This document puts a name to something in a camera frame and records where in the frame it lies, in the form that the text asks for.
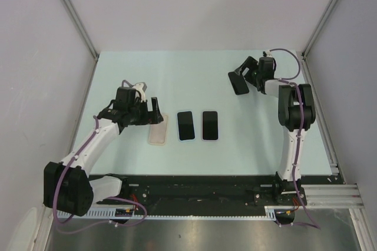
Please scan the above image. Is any aluminium front rail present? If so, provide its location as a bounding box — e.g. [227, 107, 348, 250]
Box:
[303, 184, 364, 209]

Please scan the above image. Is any black phone blue edge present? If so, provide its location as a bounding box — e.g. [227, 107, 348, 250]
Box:
[177, 111, 196, 141]

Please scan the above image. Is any right aluminium frame post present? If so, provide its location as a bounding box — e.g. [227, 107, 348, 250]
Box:
[301, 0, 340, 58]

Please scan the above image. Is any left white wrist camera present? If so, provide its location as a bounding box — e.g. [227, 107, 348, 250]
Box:
[132, 82, 147, 102]

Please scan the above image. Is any aluminium frame post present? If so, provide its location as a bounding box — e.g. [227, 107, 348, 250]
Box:
[301, 0, 340, 58]
[60, 0, 99, 62]

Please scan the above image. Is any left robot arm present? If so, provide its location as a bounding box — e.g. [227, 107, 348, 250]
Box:
[43, 82, 164, 216]

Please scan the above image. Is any beige phone case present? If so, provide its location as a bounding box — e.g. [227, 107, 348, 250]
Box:
[148, 114, 168, 146]

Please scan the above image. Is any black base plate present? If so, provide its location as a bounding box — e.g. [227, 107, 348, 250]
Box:
[96, 175, 297, 215]

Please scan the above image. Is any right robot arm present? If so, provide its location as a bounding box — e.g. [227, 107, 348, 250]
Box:
[228, 55, 316, 183]

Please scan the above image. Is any light blue phone case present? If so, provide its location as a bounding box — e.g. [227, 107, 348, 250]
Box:
[176, 110, 196, 144]

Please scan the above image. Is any white slotted cable duct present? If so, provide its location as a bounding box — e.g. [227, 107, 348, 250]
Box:
[74, 206, 276, 220]

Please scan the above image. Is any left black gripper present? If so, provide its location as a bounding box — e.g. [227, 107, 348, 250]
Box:
[128, 97, 163, 126]

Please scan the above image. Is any left aluminium frame post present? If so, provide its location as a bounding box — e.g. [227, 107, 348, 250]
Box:
[60, 0, 99, 62]

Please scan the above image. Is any purple phone case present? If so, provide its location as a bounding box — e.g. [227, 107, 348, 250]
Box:
[200, 110, 220, 143]

